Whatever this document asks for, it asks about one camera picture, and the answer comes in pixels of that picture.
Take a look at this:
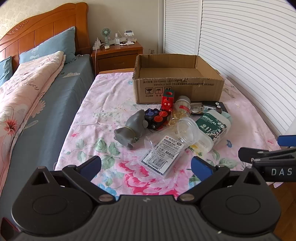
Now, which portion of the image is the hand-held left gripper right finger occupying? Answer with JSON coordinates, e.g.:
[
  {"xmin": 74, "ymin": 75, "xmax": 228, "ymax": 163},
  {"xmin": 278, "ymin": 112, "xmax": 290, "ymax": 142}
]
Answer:
[{"xmin": 177, "ymin": 156, "xmax": 266, "ymax": 205}]

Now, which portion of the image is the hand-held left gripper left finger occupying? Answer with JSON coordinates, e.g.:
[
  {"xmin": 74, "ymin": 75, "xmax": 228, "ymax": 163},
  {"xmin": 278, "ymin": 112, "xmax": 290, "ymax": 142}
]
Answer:
[{"xmin": 31, "ymin": 156, "xmax": 116, "ymax": 205}]

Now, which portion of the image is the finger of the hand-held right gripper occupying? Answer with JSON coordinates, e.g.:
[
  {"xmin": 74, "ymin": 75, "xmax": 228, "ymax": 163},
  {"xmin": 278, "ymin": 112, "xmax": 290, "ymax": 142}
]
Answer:
[
  {"xmin": 238, "ymin": 147, "xmax": 296, "ymax": 163},
  {"xmin": 277, "ymin": 135, "xmax": 296, "ymax": 147}
]

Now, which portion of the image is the grey card box white label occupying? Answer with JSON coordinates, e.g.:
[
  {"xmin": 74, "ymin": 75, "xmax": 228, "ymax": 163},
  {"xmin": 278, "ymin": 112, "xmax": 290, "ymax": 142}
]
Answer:
[{"xmin": 141, "ymin": 137, "xmax": 185, "ymax": 179}]

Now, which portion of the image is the white container green label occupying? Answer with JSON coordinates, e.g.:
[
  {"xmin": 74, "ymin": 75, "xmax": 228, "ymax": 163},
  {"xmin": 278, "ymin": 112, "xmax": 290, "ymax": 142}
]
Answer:
[{"xmin": 188, "ymin": 109, "xmax": 232, "ymax": 154}]

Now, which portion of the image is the clear plastic jar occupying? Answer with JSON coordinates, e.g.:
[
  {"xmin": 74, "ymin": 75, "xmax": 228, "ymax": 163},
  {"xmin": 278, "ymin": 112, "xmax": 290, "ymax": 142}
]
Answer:
[{"xmin": 144, "ymin": 117, "xmax": 200, "ymax": 160}]

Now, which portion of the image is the grey toy animal figure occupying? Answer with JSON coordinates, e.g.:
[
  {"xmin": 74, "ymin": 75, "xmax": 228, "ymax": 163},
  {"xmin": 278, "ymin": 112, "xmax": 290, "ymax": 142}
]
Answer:
[{"xmin": 113, "ymin": 110, "xmax": 148, "ymax": 151}]

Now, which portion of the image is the cardboard box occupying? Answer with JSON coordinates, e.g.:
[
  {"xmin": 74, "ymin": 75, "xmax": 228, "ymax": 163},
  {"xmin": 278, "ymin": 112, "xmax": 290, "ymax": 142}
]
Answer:
[{"xmin": 132, "ymin": 54, "xmax": 225, "ymax": 105}]

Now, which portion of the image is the black flat case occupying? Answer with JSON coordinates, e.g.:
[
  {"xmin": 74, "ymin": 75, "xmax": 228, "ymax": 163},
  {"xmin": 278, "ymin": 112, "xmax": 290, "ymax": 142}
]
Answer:
[{"xmin": 202, "ymin": 101, "xmax": 229, "ymax": 114}]

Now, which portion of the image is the small clear plastic case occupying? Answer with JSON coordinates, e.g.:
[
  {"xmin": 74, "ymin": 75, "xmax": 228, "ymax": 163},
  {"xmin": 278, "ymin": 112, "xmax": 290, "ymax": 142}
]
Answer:
[{"xmin": 190, "ymin": 103, "xmax": 205, "ymax": 116}]

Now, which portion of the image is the clear jar of yellow capsules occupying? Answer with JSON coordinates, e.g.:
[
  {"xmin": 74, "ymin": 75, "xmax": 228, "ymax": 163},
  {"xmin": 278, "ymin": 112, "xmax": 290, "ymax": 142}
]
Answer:
[{"xmin": 168, "ymin": 96, "xmax": 192, "ymax": 126}]

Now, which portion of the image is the black toy with red buttons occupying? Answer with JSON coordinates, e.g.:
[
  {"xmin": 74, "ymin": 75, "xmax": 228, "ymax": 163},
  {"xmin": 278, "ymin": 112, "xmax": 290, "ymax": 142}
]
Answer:
[{"xmin": 144, "ymin": 108, "xmax": 170, "ymax": 131}]

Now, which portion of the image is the pink floral bedsheet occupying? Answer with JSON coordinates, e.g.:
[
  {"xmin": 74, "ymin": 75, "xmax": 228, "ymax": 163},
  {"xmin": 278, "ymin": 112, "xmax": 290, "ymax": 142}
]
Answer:
[{"xmin": 54, "ymin": 72, "xmax": 284, "ymax": 204}]

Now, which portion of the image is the blue bedsheet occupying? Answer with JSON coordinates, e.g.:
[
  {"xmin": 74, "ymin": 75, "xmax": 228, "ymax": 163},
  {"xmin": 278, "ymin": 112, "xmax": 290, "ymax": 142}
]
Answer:
[{"xmin": 0, "ymin": 54, "xmax": 95, "ymax": 220}]

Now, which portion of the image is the pink floral quilt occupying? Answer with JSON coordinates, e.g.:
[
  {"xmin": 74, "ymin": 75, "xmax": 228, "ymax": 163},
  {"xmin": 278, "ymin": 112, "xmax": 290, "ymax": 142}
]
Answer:
[{"xmin": 0, "ymin": 51, "xmax": 66, "ymax": 202}]

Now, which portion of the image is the white louvered door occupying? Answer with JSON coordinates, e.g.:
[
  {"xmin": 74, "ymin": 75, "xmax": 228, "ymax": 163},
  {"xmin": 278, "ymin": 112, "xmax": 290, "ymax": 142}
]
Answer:
[
  {"xmin": 198, "ymin": 0, "xmax": 296, "ymax": 149},
  {"xmin": 164, "ymin": 0, "xmax": 203, "ymax": 56}
]

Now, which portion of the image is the wooden nightstand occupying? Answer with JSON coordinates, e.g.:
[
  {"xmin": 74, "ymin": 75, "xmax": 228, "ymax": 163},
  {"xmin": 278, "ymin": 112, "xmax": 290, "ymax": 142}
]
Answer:
[{"xmin": 91, "ymin": 42, "xmax": 144, "ymax": 75}]

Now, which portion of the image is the large blue pillow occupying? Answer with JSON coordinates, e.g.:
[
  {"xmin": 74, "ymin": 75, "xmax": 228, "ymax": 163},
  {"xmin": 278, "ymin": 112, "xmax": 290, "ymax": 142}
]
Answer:
[{"xmin": 19, "ymin": 26, "xmax": 77, "ymax": 65}]

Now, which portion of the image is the mint mini fan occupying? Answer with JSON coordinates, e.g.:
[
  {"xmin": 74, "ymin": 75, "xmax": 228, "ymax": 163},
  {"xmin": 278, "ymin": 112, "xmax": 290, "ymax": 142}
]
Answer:
[{"xmin": 101, "ymin": 28, "xmax": 111, "ymax": 47}]

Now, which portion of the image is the wooden headboard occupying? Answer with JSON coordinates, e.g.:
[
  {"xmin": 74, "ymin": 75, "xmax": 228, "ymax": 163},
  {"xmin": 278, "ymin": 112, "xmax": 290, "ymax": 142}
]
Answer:
[{"xmin": 0, "ymin": 2, "xmax": 92, "ymax": 77}]

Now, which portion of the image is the white cable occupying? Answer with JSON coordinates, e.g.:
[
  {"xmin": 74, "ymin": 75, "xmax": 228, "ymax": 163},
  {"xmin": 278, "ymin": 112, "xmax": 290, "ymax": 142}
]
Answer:
[{"xmin": 91, "ymin": 37, "xmax": 100, "ymax": 77}]

